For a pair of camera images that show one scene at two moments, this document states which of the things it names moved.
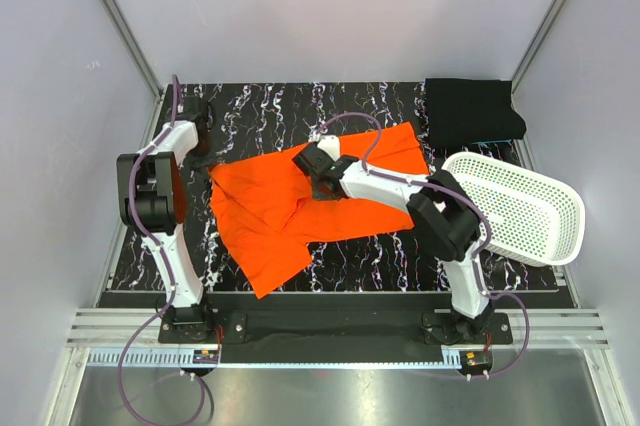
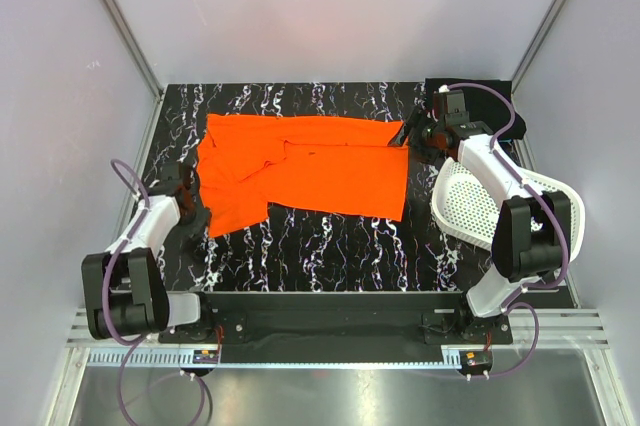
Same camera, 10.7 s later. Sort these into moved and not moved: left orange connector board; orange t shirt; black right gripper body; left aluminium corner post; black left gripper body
Moved: orange t shirt; black right gripper body; black left gripper body
Not moved: left aluminium corner post; left orange connector board
